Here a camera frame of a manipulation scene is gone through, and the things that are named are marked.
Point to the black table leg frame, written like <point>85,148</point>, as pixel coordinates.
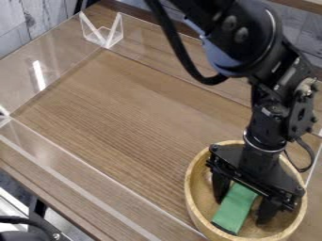
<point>46,229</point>

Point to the clear acrylic barrier wall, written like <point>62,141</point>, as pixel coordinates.
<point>102,126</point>

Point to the green stick block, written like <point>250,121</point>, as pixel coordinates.
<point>234,208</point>

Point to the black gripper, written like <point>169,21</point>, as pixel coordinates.
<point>253,164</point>

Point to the wooden bowl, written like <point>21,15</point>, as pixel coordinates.
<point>202,206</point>

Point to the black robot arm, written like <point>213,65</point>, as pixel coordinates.
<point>245,46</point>

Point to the clear acrylic corner bracket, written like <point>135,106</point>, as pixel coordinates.
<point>103,36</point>

